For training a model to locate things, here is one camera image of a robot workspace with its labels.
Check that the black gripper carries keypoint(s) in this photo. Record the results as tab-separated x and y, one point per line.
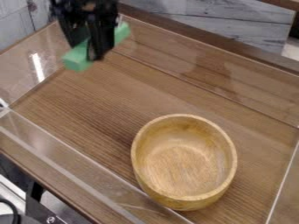
97	13

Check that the green rectangular block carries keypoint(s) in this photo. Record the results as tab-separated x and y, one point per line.
74	59

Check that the brown wooden bowl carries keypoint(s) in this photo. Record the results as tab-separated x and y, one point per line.
184	161

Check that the clear acrylic tray walls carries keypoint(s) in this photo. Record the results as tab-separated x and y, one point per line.
69	122

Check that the black metal table leg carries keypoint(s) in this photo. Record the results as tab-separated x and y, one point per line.
34	209

